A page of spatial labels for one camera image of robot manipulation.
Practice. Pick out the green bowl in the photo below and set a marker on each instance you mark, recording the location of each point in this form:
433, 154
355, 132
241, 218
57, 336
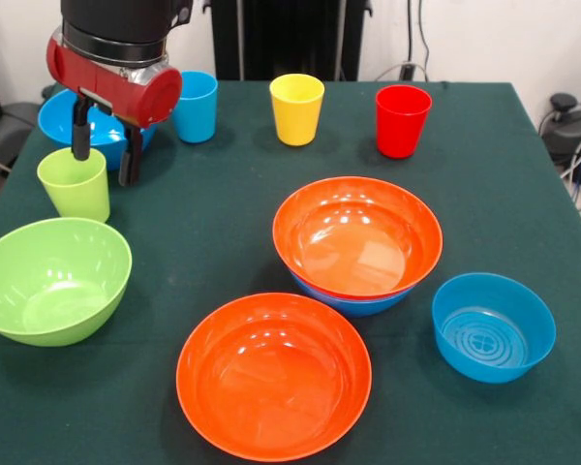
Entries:
48, 290

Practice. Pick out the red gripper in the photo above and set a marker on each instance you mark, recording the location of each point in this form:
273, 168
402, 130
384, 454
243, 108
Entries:
106, 82

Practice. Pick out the small blue bowl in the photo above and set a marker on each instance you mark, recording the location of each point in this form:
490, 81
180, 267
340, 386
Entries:
494, 334

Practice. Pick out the red cup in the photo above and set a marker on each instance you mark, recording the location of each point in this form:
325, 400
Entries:
402, 126

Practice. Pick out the orange bowl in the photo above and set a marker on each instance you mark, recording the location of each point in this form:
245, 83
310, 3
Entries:
271, 387
358, 237

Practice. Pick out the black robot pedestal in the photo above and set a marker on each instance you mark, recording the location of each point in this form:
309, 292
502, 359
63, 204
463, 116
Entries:
285, 39

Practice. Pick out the large blue bowl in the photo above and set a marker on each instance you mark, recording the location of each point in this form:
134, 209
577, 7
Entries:
363, 305
101, 135

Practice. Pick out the dark green tablecloth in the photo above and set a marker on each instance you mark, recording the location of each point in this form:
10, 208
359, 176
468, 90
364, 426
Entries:
198, 218

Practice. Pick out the yellow cup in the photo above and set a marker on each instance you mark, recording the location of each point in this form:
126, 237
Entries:
296, 121

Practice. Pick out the light blue cup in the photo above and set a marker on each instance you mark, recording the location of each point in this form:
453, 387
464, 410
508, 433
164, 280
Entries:
198, 116

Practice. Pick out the lime green cup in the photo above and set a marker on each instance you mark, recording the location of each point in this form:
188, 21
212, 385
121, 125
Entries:
75, 194

